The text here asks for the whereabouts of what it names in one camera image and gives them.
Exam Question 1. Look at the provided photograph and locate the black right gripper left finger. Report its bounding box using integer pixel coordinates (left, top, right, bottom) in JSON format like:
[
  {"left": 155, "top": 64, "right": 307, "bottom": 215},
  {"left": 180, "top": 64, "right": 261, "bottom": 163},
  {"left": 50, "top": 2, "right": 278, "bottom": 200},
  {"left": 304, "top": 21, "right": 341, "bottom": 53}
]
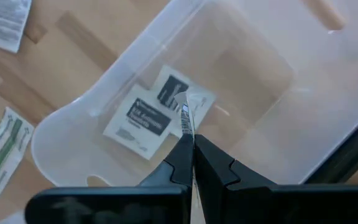
[{"left": 25, "top": 134, "right": 195, "bottom": 224}]

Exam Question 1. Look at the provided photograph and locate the small clear plastic container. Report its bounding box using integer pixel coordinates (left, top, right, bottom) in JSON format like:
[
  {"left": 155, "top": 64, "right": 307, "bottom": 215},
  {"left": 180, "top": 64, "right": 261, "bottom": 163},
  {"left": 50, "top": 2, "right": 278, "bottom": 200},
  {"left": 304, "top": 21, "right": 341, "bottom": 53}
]
[{"left": 31, "top": 0, "right": 358, "bottom": 187}]

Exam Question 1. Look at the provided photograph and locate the green striped bandage packet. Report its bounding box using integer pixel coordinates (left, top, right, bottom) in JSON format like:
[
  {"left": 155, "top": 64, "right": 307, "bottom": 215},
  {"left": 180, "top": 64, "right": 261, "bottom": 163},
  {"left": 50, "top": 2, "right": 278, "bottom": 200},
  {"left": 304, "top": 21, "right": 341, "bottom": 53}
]
[{"left": 0, "top": 106, "right": 35, "bottom": 203}]

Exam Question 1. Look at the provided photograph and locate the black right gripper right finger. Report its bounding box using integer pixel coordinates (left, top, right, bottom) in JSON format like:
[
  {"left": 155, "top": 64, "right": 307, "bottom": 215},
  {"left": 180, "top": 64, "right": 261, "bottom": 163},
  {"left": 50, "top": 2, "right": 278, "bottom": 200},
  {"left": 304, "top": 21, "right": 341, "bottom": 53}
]
[{"left": 195, "top": 135, "right": 358, "bottom": 224}]

